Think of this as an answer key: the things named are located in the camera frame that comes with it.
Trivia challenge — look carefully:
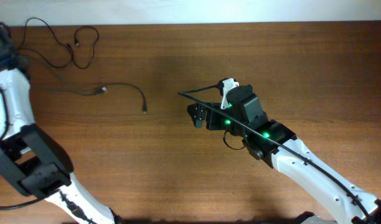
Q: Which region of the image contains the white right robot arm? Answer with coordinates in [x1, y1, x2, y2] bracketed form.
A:
[181, 85, 381, 223]

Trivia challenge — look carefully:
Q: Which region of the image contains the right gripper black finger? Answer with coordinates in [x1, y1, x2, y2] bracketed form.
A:
[187, 103, 206, 116]
[190, 110, 206, 128]

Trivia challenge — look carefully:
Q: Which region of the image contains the black USB cable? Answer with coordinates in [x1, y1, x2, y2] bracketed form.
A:
[17, 17, 100, 70]
[31, 82, 148, 114]

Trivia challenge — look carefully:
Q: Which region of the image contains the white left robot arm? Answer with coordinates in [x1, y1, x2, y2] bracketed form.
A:
[0, 22, 121, 223]

